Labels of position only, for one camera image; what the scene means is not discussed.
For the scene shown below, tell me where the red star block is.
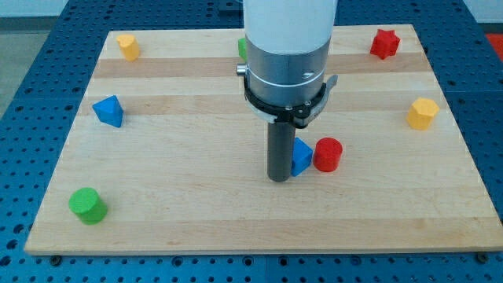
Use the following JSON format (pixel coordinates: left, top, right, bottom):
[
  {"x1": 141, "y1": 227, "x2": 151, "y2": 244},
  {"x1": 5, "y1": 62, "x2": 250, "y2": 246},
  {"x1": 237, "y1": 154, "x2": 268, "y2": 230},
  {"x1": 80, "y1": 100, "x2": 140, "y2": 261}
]
[{"x1": 369, "y1": 29, "x2": 401, "y2": 60}]

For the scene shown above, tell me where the green cylinder block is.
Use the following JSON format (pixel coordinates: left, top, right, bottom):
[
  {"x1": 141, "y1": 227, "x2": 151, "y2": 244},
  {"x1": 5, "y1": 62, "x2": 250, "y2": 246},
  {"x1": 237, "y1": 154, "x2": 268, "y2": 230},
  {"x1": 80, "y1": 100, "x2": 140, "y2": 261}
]
[{"x1": 68, "y1": 187, "x2": 108, "y2": 225}]

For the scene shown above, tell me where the red cylinder block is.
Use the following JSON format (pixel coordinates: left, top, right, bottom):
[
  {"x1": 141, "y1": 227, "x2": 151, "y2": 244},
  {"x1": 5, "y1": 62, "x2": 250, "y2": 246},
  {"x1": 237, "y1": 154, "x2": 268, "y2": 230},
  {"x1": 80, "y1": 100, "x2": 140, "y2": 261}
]
[{"x1": 313, "y1": 138, "x2": 343, "y2": 172}]

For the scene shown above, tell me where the light wooden board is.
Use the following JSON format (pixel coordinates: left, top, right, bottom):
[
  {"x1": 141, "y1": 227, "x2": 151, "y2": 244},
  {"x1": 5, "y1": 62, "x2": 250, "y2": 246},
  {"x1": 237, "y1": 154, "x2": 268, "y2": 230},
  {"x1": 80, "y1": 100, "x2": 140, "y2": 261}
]
[{"x1": 24, "y1": 24, "x2": 502, "y2": 255}]

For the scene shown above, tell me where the blue triangular prism block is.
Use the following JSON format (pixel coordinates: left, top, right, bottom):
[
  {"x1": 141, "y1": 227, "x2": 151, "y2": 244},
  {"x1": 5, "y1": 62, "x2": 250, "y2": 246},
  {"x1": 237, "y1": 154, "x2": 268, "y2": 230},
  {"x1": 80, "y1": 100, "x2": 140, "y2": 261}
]
[{"x1": 92, "y1": 95, "x2": 123, "y2": 127}]

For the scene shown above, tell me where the green block behind arm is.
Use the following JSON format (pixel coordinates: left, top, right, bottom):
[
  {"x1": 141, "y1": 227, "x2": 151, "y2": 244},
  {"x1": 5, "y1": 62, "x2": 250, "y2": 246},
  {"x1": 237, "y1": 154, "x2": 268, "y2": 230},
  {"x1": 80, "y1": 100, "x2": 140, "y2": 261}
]
[{"x1": 237, "y1": 38, "x2": 248, "y2": 62}]

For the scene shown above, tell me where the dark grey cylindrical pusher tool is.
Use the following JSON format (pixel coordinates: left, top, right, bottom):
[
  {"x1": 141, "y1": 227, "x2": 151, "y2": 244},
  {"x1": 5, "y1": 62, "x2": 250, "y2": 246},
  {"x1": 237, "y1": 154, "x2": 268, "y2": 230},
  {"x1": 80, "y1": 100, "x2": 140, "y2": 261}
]
[{"x1": 267, "y1": 123, "x2": 296, "y2": 182}]

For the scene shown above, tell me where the black clamp ring with lever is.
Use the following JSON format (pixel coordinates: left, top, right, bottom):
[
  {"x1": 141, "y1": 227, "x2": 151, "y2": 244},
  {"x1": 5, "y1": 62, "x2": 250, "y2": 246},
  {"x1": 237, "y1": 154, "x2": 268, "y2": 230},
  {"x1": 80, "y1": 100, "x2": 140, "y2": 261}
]
[{"x1": 243, "y1": 74, "x2": 339, "y2": 130}]

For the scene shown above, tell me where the blue cube block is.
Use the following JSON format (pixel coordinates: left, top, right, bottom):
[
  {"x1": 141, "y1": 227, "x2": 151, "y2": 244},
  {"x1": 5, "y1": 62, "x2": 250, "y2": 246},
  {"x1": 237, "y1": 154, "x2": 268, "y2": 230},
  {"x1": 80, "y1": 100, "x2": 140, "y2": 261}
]
[{"x1": 291, "y1": 138, "x2": 313, "y2": 177}]

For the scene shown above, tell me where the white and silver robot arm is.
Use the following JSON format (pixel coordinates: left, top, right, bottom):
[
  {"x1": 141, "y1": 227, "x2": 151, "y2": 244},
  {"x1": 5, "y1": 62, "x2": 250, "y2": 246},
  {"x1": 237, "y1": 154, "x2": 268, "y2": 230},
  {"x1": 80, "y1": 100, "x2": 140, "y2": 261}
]
[{"x1": 243, "y1": 0, "x2": 337, "y2": 106}]

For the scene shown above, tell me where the yellow hexagonal block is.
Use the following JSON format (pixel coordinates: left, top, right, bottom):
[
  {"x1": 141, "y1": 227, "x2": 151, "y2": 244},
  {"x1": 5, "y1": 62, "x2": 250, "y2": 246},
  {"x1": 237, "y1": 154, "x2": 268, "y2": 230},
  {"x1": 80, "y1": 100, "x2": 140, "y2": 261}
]
[{"x1": 406, "y1": 97, "x2": 439, "y2": 130}]

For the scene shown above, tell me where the yellow rounded block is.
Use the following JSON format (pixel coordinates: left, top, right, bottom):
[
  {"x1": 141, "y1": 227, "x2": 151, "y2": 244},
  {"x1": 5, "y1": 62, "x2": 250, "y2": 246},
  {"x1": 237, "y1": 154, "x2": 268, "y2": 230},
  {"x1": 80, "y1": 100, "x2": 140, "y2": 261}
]
[{"x1": 116, "y1": 34, "x2": 140, "y2": 61}]

